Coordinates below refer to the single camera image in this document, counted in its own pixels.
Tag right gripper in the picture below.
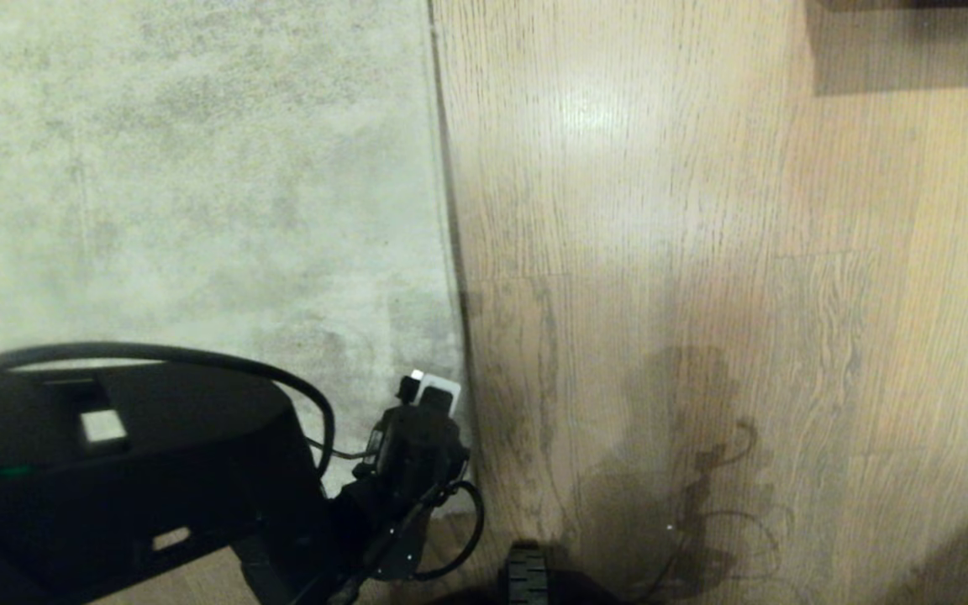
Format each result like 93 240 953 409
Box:
499 543 554 605

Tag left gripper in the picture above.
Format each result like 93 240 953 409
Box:
356 403 471 503

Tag pale grey rug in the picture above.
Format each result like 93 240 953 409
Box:
0 0 475 515

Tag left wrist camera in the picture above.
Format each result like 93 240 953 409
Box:
396 369 463 418

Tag black cable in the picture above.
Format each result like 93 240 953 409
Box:
0 341 337 481
413 480 486 583

